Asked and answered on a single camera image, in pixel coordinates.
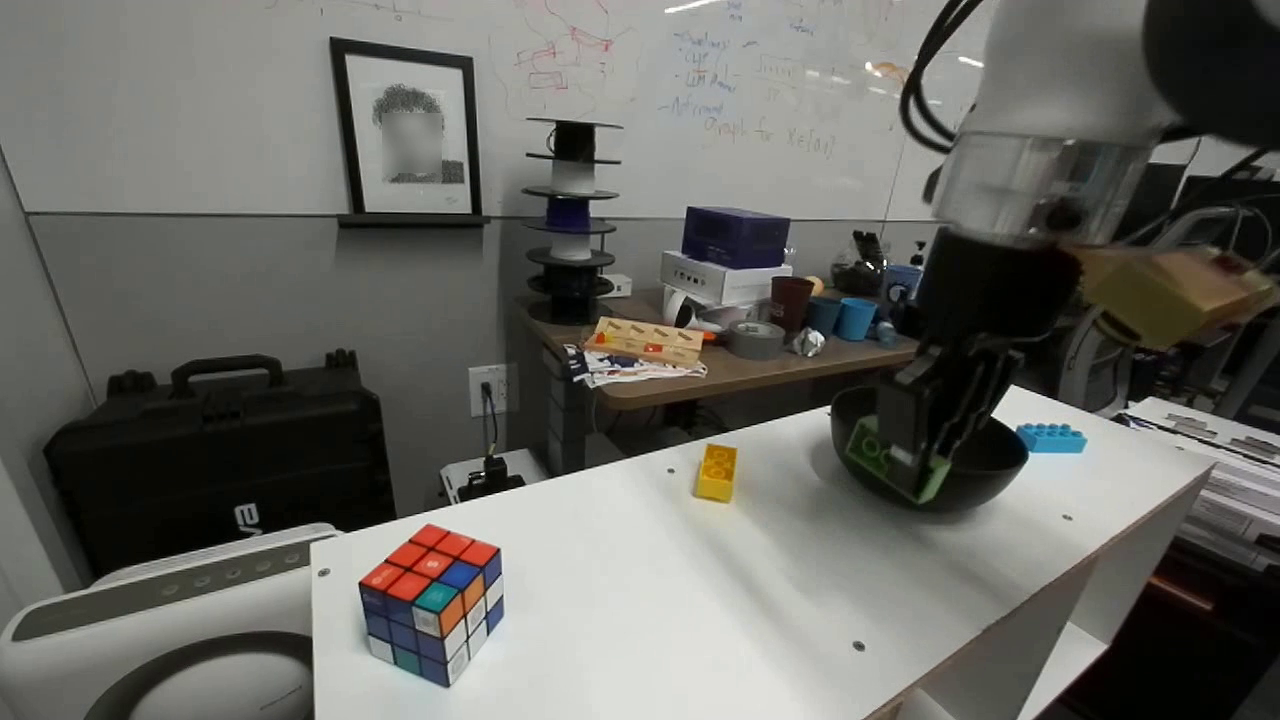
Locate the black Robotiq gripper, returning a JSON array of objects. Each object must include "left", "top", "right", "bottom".
[{"left": 870, "top": 228, "right": 1089, "bottom": 497}]

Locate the blue toy building block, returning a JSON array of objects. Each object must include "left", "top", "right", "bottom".
[{"left": 1010, "top": 422, "right": 1091, "bottom": 459}]

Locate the yellow toy building block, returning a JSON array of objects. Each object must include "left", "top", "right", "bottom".
[{"left": 686, "top": 442, "right": 740, "bottom": 510}]

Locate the black bowl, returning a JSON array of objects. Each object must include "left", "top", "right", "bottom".
[{"left": 829, "top": 384, "right": 1031, "bottom": 520}]

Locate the blue cup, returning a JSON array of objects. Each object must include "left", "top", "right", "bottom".
[{"left": 832, "top": 291, "right": 884, "bottom": 344}]

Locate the dark brown cup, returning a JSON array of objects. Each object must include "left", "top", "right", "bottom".
[{"left": 769, "top": 274, "right": 822, "bottom": 336}]

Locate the brown wooden desk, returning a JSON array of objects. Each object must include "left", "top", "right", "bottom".
[{"left": 515, "top": 298, "right": 934, "bottom": 471}]

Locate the white cardboard box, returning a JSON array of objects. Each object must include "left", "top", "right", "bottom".
[{"left": 657, "top": 249, "right": 790, "bottom": 314}]

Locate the dark blue box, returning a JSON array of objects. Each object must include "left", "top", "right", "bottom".
[{"left": 678, "top": 204, "right": 790, "bottom": 274}]

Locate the white tape roll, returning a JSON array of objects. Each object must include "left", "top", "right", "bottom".
[{"left": 659, "top": 288, "right": 711, "bottom": 334}]

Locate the orange patterned flat box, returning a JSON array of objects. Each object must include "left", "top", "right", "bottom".
[{"left": 580, "top": 315, "right": 711, "bottom": 371}]

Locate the stack of filament spools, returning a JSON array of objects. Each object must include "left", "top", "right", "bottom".
[{"left": 518, "top": 111, "right": 622, "bottom": 330}]

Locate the multicoloured Rubik's cube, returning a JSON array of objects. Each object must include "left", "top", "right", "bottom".
[{"left": 351, "top": 520, "right": 507, "bottom": 693}]

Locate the black framed picture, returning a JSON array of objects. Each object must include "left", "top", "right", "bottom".
[{"left": 324, "top": 36, "right": 487, "bottom": 224}]

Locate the black hard carrying case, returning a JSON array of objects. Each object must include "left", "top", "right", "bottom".
[{"left": 41, "top": 350, "right": 398, "bottom": 580}]

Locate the white plastic machine housing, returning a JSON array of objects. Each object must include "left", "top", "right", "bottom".
[{"left": 0, "top": 520, "right": 342, "bottom": 720}]

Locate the grey duct tape roll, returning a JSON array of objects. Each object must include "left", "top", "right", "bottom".
[{"left": 718, "top": 315, "right": 790, "bottom": 361}]

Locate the yellow tinted wrist camera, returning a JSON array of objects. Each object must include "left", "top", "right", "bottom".
[{"left": 1071, "top": 242, "right": 1277, "bottom": 354}]

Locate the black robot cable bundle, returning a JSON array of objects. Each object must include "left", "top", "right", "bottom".
[{"left": 895, "top": 0, "right": 988, "bottom": 156}]

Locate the white wall power outlet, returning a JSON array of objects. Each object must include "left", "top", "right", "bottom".
[{"left": 462, "top": 361, "right": 513, "bottom": 422}]

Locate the white wall whiteboard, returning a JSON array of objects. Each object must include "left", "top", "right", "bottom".
[{"left": 0, "top": 0, "right": 965, "bottom": 224}]

